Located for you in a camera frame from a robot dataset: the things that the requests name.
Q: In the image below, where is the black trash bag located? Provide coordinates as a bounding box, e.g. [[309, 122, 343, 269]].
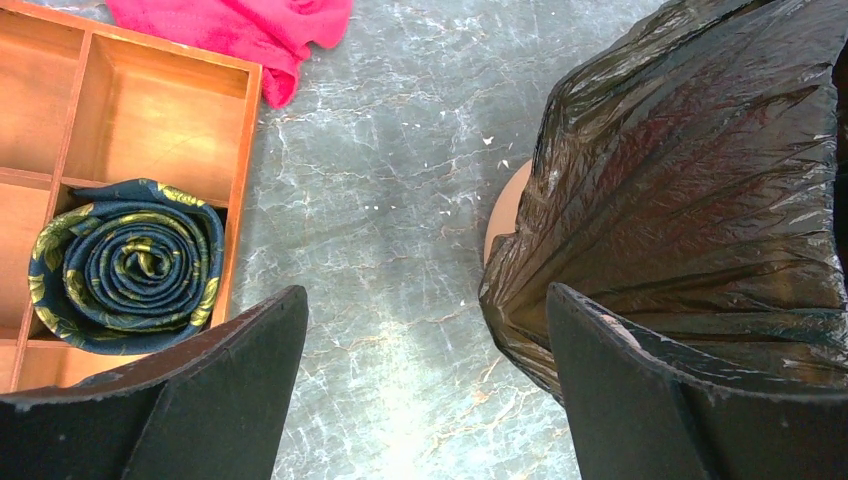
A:
[[479, 1, 847, 398]]

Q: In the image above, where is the orange trash bin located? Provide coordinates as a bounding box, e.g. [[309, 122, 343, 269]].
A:
[[483, 160, 532, 265]]

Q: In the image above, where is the orange compartment tray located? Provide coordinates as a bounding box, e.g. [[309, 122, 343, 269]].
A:
[[1, 1, 262, 393]]

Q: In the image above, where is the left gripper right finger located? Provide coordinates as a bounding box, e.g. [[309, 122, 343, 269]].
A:
[[546, 284, 847, 479]]

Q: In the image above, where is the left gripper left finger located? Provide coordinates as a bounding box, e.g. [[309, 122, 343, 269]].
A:
[[1, 286, 309, 479]]

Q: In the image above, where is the black bag roll right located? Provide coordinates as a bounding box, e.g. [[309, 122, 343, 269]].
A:
[[28, 178, 225, 355]]

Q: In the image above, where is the red cloth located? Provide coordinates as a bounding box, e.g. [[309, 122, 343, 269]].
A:
[[106, 0, 353, 108]]

